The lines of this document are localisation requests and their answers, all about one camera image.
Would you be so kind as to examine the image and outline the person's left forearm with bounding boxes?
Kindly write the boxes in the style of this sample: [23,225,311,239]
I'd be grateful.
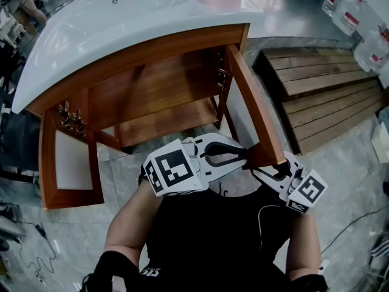
[104,181,165,273]

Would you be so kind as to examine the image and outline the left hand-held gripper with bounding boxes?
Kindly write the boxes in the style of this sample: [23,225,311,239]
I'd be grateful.
[142,132,247,197]

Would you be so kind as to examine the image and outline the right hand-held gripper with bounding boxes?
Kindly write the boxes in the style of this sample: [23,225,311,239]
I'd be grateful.
[252,151,329,215]

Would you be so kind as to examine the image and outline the wooden cabinet body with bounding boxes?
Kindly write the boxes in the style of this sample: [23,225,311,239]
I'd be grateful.
[26,23,252,155]

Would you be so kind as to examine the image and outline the wooden slat platform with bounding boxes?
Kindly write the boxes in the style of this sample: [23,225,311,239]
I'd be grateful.
[252,47,389,155]

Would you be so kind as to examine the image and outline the white sink basin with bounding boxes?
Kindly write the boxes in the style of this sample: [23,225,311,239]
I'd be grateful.
[11,0,265,114]

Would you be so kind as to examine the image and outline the black floor cable with adapter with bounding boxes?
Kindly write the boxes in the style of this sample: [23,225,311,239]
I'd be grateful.
[18,223,57,282]

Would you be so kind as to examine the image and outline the white box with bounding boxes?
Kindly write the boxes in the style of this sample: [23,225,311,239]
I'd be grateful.
[371,122,389,164]

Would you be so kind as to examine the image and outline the wooden cabinet door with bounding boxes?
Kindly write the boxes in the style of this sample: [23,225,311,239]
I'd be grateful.
[223,43,287,169]
[38,109,105,210]

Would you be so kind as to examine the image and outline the person's right forearm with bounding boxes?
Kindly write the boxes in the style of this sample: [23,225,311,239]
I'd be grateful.
[287,210,322,281]

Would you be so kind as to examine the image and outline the person's black shirt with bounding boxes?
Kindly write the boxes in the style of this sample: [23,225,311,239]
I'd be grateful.
[79,187,329,292]

